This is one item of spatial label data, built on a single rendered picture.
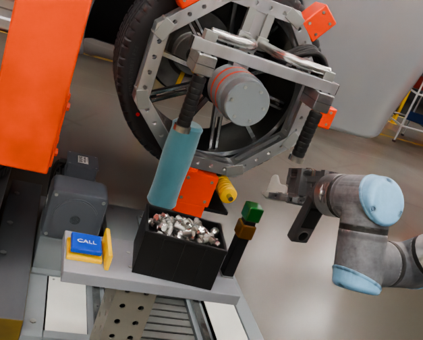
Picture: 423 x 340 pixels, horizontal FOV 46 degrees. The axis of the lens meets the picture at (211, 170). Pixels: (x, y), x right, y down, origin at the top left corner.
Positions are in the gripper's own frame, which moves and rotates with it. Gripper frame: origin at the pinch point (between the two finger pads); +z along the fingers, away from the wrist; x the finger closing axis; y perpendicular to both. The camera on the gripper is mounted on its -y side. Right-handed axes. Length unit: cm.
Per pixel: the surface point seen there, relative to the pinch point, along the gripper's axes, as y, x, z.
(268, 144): 17.6, -14.5, 32.3
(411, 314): -41, -137, 75
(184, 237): -13.0, 20.6, 4.2
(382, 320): -44, -112, 69
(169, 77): 41, 8, 75
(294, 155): 12.8, -9.7, 9.4
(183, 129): 13.0, 23.0, 10.8
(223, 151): 13.6, -4.6, 43.2
